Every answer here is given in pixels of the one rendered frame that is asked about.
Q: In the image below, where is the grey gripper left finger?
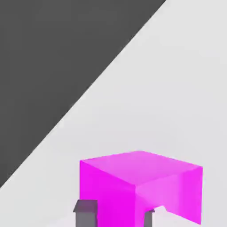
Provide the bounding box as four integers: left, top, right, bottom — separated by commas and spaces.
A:
53, 199, 98, 227

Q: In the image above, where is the small magenta cube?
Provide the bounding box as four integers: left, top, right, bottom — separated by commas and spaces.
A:
79, 150, 204, 227

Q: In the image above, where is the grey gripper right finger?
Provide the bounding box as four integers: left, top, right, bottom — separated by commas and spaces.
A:
143, 205, 207, 227

